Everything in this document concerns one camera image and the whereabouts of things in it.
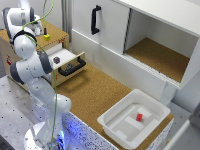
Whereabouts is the black drawer handle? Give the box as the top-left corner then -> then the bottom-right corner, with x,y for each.
57,56 -> 87,77

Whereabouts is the black door handle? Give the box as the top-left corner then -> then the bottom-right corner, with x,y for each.
90,4 -> 103,36

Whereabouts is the green cable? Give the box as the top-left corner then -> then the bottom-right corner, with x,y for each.
22,0 -> 60,148

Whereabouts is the purple block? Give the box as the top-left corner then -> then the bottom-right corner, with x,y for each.
52,56 -> 62,65

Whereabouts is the white cabinet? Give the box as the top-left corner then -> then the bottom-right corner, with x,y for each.
70,0 -> 200,108

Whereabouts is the pink block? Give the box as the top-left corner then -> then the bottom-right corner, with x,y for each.
135,113 -> 145,122

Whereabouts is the wooden drawer box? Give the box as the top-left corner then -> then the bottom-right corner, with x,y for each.
0,20 -> 71,93

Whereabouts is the wooden drawer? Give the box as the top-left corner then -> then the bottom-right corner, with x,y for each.
48,49 -> 88,89

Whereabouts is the white plastic box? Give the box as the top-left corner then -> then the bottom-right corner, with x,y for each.
96,88 -> 172,150

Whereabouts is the white sliding door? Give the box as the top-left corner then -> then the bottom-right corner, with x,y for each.
72,0 -> 131,56

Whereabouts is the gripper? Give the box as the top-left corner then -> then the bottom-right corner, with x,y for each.
32,17 -> 46,36

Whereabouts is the yellow block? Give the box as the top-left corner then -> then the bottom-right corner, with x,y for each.
43,33 -> 52,42

